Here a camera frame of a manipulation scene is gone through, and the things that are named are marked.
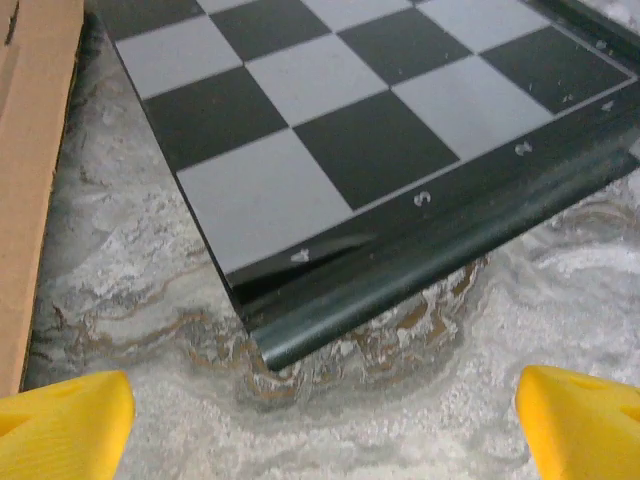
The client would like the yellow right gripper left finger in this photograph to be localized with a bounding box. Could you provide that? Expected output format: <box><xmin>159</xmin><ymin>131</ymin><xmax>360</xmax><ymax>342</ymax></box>
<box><xmin>0</xmin><ymin>370</ymin><xmax>136</xmax><ymax>480</ymax></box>

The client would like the black and white chessboard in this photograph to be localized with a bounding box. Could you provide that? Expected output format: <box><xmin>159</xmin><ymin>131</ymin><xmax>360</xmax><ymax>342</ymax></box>
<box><xmin>84</xmin><ymin>0</ymin><xmax>640</xmax><ymax>372</ymax></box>

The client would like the brown cardboard box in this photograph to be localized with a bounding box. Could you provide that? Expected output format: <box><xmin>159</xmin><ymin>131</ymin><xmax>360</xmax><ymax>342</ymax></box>
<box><xmin>0</xmin><ymin>0</ymin><xmax>85</xmax><ymax>396</ymax></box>

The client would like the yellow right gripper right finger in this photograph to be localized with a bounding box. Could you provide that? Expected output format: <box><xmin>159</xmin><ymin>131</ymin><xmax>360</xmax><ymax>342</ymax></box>
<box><xmin>515</xmin><ymin>364</ymin><xmax>640</xmax><ymax>480</ymax></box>

